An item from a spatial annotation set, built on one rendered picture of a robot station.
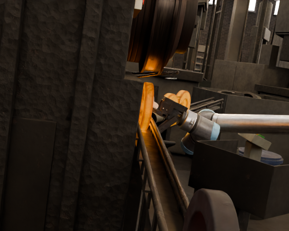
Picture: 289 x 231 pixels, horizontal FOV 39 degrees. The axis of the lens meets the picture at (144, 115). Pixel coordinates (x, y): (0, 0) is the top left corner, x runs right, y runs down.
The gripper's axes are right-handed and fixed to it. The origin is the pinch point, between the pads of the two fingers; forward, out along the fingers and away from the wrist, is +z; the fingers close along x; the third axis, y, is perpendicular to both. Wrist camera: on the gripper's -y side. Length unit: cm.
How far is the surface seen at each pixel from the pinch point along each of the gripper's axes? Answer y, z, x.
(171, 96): 8.0, -16.3, -28.7
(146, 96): 4.7, 1.0, 20.9
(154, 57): 18.5, 5.2, 27.1
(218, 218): 0, 0, 126
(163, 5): 35, 11, 35
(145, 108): 0.5, -0.6, 22.0
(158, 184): -12, -6, 71
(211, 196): 2, 0, 123
